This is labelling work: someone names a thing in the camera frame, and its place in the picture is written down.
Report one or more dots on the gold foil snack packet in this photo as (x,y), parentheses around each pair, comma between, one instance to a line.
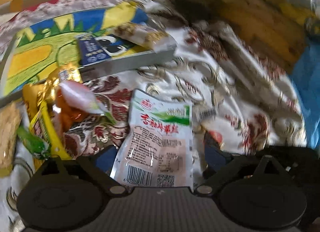
(34,94)

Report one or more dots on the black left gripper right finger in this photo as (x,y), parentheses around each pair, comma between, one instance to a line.
(219,174)

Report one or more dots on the floral satin bed cover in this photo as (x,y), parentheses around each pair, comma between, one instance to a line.
(241,103)

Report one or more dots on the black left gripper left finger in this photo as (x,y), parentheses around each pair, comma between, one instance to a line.
(98,167)

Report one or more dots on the orange candy clear bag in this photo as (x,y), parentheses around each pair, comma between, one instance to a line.
(76,102)

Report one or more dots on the white pickled vegetable packet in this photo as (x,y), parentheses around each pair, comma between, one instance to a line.
(158,151)

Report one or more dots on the blue fabric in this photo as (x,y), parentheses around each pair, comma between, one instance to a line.
(305,76)

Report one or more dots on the beige cracker clear packet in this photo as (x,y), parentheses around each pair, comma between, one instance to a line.
(10,121)

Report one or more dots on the green white sausage stick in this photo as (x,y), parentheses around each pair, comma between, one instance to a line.
(38,147)

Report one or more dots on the nut bar clear packet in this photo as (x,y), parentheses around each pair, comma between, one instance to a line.
(145,36)

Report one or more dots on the blue cookie packet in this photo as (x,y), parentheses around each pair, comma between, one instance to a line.
(94,49)

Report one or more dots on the yellow snack packet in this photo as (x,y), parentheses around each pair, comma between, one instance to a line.
(42,126)

